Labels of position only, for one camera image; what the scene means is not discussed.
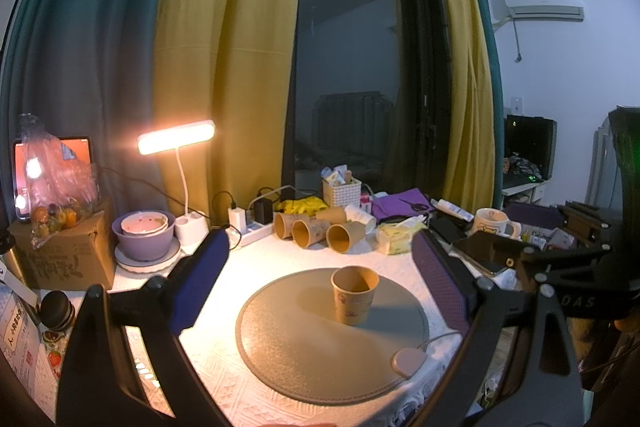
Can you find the teal curtain left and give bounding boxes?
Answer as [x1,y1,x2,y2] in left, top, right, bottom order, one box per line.
[1,0,167,223]

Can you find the yellow tissue pack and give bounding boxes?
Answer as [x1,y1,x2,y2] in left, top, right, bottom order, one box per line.
[375,215,426,256]

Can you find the white round puck device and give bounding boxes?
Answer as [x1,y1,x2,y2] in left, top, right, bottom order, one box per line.
[390,348,426,379]

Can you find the purple cloth pouch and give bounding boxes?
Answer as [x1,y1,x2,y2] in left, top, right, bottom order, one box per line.
[372,187,435,222]

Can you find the white lattice basket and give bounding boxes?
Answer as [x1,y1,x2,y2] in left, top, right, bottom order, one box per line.
[322,179,362,207]

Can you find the white plate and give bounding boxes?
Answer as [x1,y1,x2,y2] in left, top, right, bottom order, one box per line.
[113,235,182,275]

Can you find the black round case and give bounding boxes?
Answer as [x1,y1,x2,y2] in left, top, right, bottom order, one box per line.
[39,291,76,332]

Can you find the winnie pooh mug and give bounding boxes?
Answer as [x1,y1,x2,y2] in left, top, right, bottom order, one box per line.
[471,208,522,239]

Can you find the air conditioner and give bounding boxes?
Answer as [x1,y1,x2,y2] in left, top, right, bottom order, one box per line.
[490,0,585,22]

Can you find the white paper cup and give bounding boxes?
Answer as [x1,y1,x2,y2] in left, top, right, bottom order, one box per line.
[344,205,376,235]

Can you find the paper cup middle floral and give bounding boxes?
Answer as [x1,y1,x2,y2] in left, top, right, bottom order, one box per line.
[292,219,331,248]

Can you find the black power adapter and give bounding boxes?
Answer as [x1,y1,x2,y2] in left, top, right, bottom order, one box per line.
[253,197,273,225]

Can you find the white usb charger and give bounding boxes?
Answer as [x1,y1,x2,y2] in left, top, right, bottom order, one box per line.
[228,206,247,234]

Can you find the yellow curtain left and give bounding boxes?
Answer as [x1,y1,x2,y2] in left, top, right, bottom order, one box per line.
[152,0,298,223]

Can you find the white tube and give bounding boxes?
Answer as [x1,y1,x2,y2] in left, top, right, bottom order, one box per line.
[432,199,474,223]

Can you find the tablet with red screen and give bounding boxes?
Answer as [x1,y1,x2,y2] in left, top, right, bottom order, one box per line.
[12,135,99,221]

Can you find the plastic bag of fruit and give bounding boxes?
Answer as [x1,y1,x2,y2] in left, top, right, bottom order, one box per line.
[20,113,99,248]

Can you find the floral brown paper cup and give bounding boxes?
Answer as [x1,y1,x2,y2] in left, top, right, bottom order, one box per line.
[330,265,380,326]

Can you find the yellow curtain right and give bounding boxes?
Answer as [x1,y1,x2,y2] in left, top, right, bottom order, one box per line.
[442,0,496,212]

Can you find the paper cup front plain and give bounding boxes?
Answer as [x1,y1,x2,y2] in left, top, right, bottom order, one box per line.
[326,221,366,254]

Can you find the paper cup far left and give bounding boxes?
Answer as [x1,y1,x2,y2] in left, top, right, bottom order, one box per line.
[273,212,309,239]

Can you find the black monitor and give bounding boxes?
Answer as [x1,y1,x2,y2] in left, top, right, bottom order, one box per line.
[503,115,558,188]

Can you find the yellow curtain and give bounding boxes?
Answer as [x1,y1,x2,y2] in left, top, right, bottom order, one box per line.
[442,0,496,212]
[152,0,298,223]

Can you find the black scissors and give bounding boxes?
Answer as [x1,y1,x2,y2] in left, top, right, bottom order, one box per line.
[401,199,431,212]

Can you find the black smartphone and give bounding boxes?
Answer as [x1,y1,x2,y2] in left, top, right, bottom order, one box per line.
[452,231,524,277]

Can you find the paper cup rear plain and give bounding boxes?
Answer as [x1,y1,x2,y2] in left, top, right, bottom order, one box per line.
[316,206,347,225]

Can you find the cardboard box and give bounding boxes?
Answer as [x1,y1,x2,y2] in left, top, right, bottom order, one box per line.
[9,197,116,291]

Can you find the white power strip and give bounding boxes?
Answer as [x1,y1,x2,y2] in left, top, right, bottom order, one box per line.
[226,222,273,251]

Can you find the round grey placemat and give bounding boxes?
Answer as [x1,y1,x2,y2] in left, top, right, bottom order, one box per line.
[235,268,430,405]

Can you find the purple bowl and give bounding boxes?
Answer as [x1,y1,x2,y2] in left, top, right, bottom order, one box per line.
[112,210,175,261]

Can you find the white desk lamp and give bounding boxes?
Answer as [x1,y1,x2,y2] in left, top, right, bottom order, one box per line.
[137,119,216,255]

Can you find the paper cup plain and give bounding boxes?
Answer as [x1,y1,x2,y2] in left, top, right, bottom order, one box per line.
[326,221,366,254]
[316,206,347,225]

